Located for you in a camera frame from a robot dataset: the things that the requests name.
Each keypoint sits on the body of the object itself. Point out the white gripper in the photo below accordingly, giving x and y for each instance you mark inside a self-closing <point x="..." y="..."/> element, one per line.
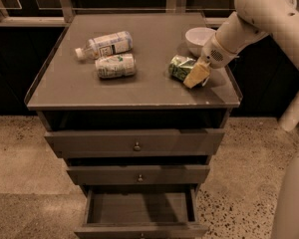
<point x="213" y="55"/>

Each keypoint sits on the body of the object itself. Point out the crushed green can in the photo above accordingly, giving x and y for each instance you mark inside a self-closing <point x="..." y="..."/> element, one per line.
<point x="180" y="66"/>

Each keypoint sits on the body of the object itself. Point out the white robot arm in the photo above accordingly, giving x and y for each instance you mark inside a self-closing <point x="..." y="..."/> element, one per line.
<point x="250" y="22"/>

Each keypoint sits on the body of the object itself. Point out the white green can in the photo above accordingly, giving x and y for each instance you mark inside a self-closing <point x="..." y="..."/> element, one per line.
<point x="116" y="66"/>

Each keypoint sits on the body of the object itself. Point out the grey top drawer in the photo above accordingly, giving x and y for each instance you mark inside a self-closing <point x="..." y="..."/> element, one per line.
<point x="134" y="142"/>

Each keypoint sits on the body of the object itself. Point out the grey drawer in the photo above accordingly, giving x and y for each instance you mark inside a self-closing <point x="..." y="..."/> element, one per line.
<point x="134" y="142"/>
<point x="138" y="174"/>
<point x="141" y="212"/>

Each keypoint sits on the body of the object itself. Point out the grey drawer cabinet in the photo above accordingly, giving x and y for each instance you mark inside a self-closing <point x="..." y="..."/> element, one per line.
<point x="67" y="94"/>

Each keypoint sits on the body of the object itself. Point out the grey middle drawer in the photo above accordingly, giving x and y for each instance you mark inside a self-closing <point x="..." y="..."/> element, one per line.
<point x="138" y="174"/>

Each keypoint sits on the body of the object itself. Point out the grey bottom drawer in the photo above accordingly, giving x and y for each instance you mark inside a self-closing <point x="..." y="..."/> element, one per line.
<point x="141" y="212"/>

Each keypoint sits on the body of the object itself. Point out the white bowl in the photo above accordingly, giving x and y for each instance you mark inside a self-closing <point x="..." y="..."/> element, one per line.
<point x="196" y="38"/>

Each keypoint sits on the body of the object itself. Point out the clear plastic bottle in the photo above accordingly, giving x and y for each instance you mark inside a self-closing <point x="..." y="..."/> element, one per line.
<point x="105" y="46"/>

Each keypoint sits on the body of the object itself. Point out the metal window frame rail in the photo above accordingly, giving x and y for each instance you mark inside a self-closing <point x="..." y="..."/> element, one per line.
<point x="63" y="12"/>

